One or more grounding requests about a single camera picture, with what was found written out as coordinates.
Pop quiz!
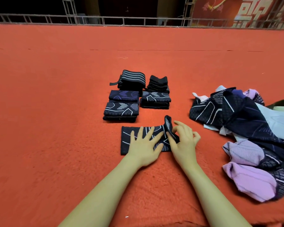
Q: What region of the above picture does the single plain navy sock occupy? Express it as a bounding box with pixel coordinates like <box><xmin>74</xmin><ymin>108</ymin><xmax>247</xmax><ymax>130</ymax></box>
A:
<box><xmin>140</xmin><ymin>105</ymin><xmax>170</xmax><ymax>110</ymax></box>

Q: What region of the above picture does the single black grey-heeled sock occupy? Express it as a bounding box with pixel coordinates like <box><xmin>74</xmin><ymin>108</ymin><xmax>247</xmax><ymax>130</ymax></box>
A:
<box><xmin>141</xmin><ymin>101</ymin><xmax>171</xmax><ymax>107</ymax></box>

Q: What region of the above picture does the red banner with white print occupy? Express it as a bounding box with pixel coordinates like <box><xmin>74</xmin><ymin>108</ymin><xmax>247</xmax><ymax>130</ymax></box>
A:
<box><xmin>189</xmin><ymin>0</ymin><xmax>284</xmax><ymax>29</ymax></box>

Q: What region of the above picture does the single black white-patterned sock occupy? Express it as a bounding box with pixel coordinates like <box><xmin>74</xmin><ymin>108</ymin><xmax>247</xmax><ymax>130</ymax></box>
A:
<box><xmin>103</xmin><ymin>114</ymin><xmax>139</xmax><ymax>123</ymax></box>
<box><xmin>104</xmin><ymin>101</ymin><xmax>140</xmax><ymax>116</ymax></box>
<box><xmin>121</xmin><ymin>115</ymin><xmax>180</xmax><ymax>155</ymax></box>

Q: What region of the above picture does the person's right hand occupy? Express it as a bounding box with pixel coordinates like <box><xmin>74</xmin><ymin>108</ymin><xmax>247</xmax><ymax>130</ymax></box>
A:
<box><xmin>167</xmin><ymin>120</ymin><xmax>202</xmax><ymax>171</ymax></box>

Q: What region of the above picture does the grey metal railing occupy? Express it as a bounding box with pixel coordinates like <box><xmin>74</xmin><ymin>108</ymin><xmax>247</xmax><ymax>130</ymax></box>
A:
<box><xmin>0</xmin><ymin>13</ymin><xmax>284</xmax><ymax>30</ymax></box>

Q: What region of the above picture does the heap of dark patterned socks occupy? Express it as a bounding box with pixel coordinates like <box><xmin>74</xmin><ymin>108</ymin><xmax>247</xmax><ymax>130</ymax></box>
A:
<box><xmin>189</xmin><ymin>85</ymin><xmax>284</xmax><ymax>202</ymax></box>

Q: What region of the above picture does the person's left forearm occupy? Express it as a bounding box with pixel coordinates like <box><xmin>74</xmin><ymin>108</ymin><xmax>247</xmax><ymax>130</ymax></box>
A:
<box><xmin>59</xmin><ymin>158</ymin><xmax>143</xmax><ymax>227</ymax></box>

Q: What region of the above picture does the dark brown door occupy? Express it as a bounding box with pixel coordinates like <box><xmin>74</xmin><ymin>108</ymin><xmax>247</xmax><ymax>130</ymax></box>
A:
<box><xmin>98</xmin><ymin>0</ymin><xmax>158</xmax><ymax>19</ymax></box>

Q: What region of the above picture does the single black grey-striped sock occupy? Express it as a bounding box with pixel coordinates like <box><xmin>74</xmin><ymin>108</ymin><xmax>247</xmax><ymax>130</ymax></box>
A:
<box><xmin>141</xmin><ymin>90</ymin><xmax>172</xmax><ymax>102</ymax></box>

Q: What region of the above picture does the person's right forearm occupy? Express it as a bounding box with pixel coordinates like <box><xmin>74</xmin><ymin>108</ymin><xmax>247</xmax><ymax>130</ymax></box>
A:
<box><xmin>182</xmin><ymin>163</ymin><xmax>251</xmax><ymax>227</ymax></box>

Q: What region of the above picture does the grey metal truss tower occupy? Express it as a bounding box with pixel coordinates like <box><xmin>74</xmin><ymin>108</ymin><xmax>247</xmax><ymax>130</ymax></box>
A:
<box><xmin>182</xmin><ymin>0</ymin><xmax>195</xmax><ymax>26</ymax></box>
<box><xmin>62</xmin><ymin>0</ymin><xmax>78</xmax><ymax>24</ymax></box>

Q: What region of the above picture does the person's left hand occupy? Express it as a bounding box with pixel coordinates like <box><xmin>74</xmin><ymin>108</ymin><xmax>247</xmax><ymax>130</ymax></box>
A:
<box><xmin>125</xmin><ymin>126</ymin><xmax>164</xmax><ymax>168</ymax></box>

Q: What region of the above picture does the single navy blue-lined sock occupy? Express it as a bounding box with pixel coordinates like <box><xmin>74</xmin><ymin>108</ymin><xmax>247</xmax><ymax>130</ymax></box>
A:
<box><xmin>109</xmin><ymin>90</ymin><xmax>140</xmax><ymax>102</ymax></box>

